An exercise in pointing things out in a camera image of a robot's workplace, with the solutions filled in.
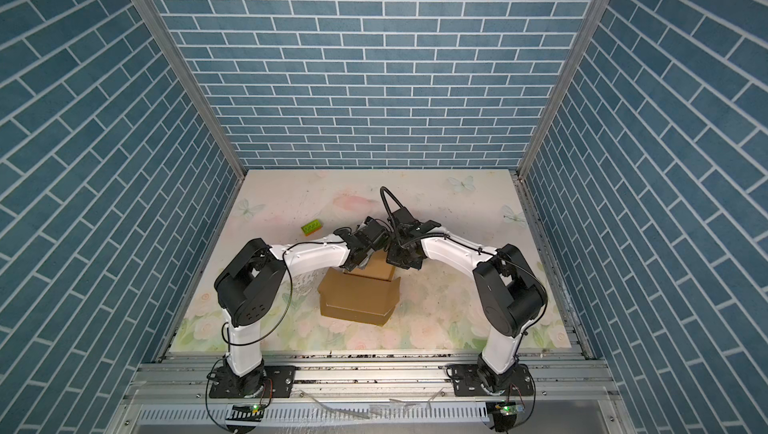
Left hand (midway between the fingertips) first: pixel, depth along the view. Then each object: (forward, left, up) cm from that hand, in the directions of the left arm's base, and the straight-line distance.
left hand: (354, 251), depth 95 cm
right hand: (-4, -11, +3) cm, 13 cm away
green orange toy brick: (+10, +16, -1) cm, 19 cm away
